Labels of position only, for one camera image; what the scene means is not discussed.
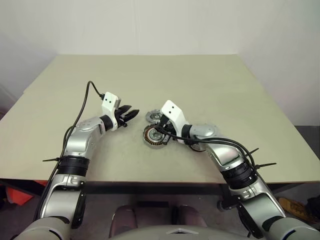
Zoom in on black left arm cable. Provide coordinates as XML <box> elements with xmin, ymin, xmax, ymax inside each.
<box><xmin>34</xmin><ymin>80</ymin><xmax>106</xmax><ymax>218</ymax></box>

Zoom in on dark maroon rounded shape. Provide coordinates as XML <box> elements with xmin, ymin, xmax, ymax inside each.
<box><xmin>174</xmin><ymin>204</ymin><xmax>201</xmax><ymax>229</ymax></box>
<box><xmin>112</xmin><ymin>204</ymin><xmax>137</xmax><ymax>230</ymax></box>

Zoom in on silver spoked rotor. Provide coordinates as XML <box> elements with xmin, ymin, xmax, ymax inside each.
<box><xmin>187</xmin><ymin>142</ymin><xmax>208</xmax><ymax>153</ymax></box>

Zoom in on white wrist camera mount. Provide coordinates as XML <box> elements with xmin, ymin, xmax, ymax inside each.
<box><xmin>101</xmin><ymin>91</ymin><xmax>123</xmax><ymax>132</ymax></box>
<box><xmin>160</xmin><ymin>99</ymin><xmax>187</xmax><ymax>145</ymax></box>

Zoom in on black caster wheel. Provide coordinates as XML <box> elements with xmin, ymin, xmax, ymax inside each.
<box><xmin>216</xmin><ymin>199</ymin><xmax>230</xmax><ymax>211</ymax></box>

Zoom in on yellow brown object on floor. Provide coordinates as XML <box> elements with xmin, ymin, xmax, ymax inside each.
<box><xmin>278</xmin><ymin>196</ymin><xmax>309</xmax><ymax>221</ymax></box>

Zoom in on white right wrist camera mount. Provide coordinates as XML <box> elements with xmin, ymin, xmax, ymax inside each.
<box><xmin>160</xmin><ymin>99</ymin><xmax>187</xmax><ymax>145</ymax></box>

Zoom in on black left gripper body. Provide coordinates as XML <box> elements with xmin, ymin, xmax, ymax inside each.
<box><xmin>115</xmin><ymin>104</ymin><xmax>129</xmax><ymax>128</ymax></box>

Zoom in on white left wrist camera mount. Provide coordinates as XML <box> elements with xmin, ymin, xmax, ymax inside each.
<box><xmin>101</xmin><ymin>91</ymin><xmax>123</xmax><ymax>132</ymax></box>

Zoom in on grey robot torso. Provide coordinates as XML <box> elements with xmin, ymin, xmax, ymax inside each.
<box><xmin>109</xmin><ymin>219</ymin><xmax>212</xmax><ymax>240</ymax></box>

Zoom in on black table frame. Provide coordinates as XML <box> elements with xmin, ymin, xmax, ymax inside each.
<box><xmin>84</xmin><ymin>183</ymin><xmax>242</xmax><ymax>211</ymax></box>

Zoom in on black zip tie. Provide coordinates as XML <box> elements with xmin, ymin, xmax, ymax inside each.
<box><xmin>243</xmin><ymin>147</ymin><xmax>260</xmax><ymax>160</ymax></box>
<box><xmin>42</xmin><ymin>156</ymin><xmax>62</xmax><ymax>164</ymax></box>
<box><xmin>252</xmin><ymin>162</ymin><xmax>277</xmax><ymax>171</ymax></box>

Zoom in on orange object under table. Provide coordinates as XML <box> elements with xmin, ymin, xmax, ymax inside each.
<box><xmin>6</xmin><ymin>186</ymin><xmax>34</xmax><ymax>206</ymax></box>

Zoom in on silver round motor lid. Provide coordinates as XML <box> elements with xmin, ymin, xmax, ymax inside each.
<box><xmin>144</xmin><ymin>109</ymin><xmax>163</xmax><ymax>125</ymax></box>

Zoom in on round motor housing copper windings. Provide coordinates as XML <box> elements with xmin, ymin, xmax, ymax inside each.
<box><xmin>141</xmin><ymin>124</ymin><xmax>171</xmax><ymax>150</ymax></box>

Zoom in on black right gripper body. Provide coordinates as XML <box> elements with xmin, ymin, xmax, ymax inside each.
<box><xmin>159</xmin><ymin>114</ymin><xmax>177</xmax><ymax>135</ymax></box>

